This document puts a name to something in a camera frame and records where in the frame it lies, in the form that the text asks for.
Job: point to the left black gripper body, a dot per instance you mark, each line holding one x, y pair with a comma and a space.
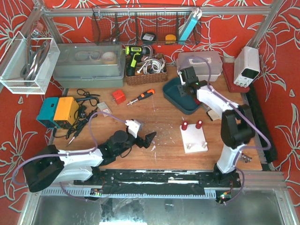
139, 141

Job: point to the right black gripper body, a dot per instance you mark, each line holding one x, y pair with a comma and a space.
182, 89

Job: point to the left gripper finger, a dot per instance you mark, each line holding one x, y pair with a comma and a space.
141, 143
149, 137

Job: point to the orange black screwdriver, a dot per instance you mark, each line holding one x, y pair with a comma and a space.
142, 96

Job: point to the large red spring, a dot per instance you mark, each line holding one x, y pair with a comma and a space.
199, 124

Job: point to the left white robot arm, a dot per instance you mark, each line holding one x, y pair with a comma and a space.
52, 165

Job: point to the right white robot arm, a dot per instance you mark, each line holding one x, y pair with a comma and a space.
236, 131

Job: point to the white plastic lidded box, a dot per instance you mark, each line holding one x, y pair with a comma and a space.
193, 59

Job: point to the teal plastic tray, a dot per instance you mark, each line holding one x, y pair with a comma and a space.
186, 104

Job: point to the small clear screw box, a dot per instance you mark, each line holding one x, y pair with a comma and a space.
103, 107

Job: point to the beige work glove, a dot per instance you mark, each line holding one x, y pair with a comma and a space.
214, 114

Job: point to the soldering iron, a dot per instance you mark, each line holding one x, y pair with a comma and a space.
74, 136

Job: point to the white peg board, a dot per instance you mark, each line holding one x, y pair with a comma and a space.
193, 139

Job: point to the red cube adapter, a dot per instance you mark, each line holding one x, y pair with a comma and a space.
118, 96

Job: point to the yellow tape measure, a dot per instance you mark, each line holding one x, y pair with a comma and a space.
170, 39

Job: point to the brown wicker basket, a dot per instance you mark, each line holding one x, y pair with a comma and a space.
152, 70

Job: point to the white power supply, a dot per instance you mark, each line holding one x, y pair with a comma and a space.
246, 67

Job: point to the yellow soldering station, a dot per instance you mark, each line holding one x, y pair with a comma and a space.
65, 112

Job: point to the green black drill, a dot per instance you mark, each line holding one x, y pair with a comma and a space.
136, 53

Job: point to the blue white case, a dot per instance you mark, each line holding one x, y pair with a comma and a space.
186, 29

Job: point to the teal device box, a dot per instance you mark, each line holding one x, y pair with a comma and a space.
47, 112

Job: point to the grey plastic storage box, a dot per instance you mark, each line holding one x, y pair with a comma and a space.
87, 65

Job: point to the clear acrylic box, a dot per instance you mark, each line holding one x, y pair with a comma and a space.
27, 65

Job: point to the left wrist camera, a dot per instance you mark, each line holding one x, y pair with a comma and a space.
133, 127

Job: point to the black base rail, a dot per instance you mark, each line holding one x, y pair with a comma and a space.
159, 182

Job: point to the black wire basket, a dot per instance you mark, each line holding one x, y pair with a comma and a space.
128, 30

